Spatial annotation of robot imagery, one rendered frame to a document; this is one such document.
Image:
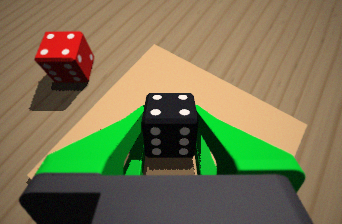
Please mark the black die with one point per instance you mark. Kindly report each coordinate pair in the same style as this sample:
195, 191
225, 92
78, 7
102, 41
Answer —
170, 125

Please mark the red die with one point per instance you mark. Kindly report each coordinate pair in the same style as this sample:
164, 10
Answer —
65, 56

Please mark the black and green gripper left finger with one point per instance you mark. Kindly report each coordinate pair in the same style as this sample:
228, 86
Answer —
104, 151

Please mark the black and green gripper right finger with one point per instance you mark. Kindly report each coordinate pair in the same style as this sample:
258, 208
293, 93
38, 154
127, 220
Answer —
239, 153

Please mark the tan flat mat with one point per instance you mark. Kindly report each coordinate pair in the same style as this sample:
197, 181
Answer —
159, 71

